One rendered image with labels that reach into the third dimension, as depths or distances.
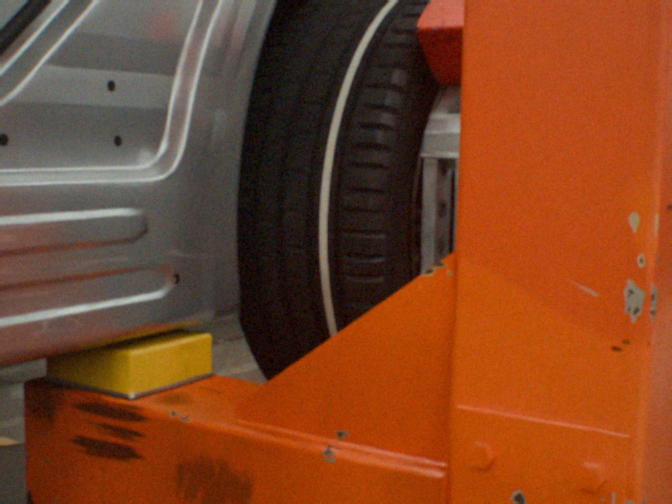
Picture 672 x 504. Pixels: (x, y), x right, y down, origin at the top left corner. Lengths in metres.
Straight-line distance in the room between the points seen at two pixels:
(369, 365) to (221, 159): 0.35
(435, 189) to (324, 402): 0.35
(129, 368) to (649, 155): 0.57
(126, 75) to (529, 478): 0.56
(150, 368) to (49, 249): 0.20
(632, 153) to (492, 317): 0.17
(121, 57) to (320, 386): 0.39
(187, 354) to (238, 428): 0.18
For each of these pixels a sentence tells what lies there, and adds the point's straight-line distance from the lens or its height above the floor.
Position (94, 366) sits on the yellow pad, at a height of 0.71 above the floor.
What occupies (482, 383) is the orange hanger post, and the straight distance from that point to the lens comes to 0.80.
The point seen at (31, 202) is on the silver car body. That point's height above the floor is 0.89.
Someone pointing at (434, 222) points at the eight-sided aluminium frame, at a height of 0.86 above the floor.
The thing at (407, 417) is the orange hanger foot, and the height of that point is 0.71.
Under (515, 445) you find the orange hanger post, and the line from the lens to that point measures 0.79.
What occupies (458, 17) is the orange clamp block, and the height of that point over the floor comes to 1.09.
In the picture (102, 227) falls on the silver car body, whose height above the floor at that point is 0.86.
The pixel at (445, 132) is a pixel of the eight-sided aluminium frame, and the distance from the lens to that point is 1.15.
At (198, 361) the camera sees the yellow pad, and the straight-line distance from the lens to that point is 1.11.
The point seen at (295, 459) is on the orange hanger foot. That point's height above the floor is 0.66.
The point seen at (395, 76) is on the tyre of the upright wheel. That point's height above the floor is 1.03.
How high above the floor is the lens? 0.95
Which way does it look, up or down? 7 degrees down
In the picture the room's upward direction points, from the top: 1 degrees clockwise
